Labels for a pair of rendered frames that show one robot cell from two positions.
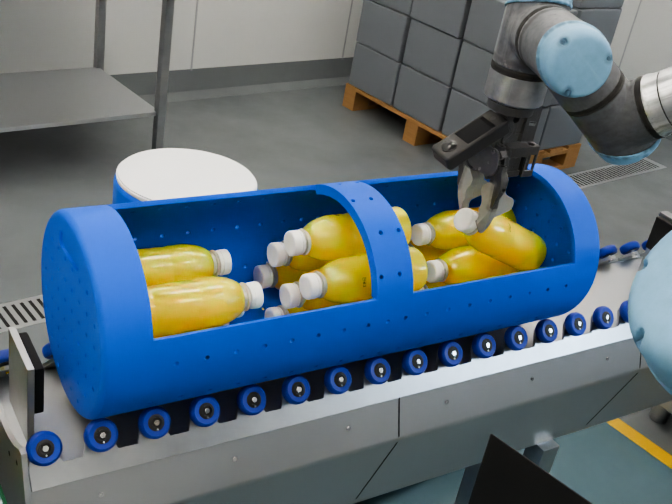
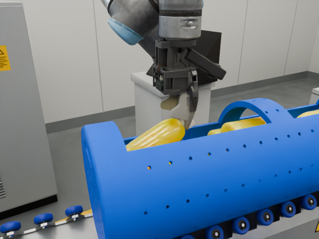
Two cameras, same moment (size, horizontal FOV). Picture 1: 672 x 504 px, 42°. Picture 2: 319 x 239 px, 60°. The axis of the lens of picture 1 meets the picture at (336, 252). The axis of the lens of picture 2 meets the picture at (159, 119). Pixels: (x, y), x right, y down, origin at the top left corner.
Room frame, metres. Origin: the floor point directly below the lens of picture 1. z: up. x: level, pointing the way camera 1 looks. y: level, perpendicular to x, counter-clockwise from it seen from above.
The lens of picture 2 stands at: (1.92, -0.11, 1.48)
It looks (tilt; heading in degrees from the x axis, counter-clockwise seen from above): 24 degrees down; 194
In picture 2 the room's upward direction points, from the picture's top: straight up
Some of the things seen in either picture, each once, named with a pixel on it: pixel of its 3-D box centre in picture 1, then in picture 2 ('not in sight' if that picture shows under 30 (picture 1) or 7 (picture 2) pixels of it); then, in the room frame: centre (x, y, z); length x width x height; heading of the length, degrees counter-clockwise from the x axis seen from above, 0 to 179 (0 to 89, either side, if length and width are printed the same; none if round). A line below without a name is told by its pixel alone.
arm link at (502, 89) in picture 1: (514, 86); (180, 27); (1.31, -0.22, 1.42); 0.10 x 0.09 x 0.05; 36
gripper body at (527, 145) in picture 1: (505, 137); (175, 66); (1.31, -0.22, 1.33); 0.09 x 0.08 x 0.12; 126
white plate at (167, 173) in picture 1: (187, 178); not in sight; (1.59, 0.32, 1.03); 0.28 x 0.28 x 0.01
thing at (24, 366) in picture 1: (26, 384); not in sight; (0.94, 0.38, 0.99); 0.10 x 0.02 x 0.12; 36
